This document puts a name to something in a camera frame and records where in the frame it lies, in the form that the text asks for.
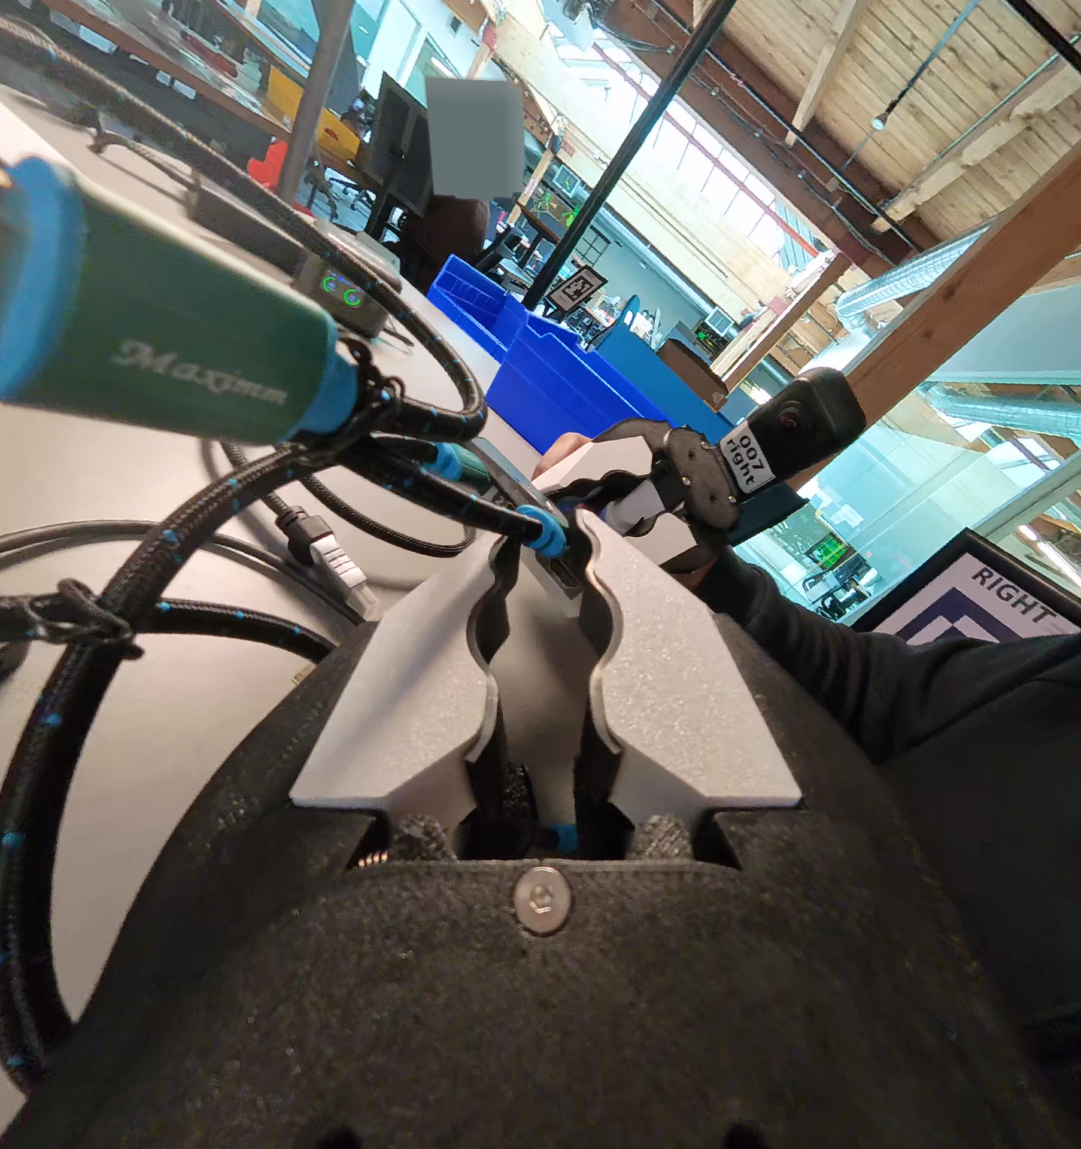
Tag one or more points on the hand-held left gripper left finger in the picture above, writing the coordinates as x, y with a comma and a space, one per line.
396, 708

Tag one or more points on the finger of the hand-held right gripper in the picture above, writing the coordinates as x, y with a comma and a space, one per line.
597, 465
656, 530

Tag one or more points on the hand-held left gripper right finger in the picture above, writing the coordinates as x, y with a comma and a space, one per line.
692, 708

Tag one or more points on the large blue plastic bin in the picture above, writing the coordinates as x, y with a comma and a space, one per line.
594, 385

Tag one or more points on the person's right hand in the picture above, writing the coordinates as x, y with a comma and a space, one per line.
567, 447

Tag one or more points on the cardboard box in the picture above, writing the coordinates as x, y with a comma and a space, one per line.
688, 367

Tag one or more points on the black white marker tag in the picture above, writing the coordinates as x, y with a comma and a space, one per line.
576, 289

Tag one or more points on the black framed white sign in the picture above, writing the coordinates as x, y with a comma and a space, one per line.
979, 601

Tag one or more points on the grey power bank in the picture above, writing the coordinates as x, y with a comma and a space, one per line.
342, 296

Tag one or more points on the black music stand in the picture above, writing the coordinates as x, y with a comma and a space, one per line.
396, 142

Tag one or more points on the black power adapter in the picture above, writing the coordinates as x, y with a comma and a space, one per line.
244, 224

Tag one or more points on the yellow box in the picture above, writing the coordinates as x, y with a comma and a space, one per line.
324, 125

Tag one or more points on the red plastic bin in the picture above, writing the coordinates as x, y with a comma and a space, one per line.
271, 169

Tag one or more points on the grey light stand pole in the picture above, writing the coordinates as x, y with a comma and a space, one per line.
315, 89

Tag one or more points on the wooden post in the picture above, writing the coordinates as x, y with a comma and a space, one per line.
979, 269

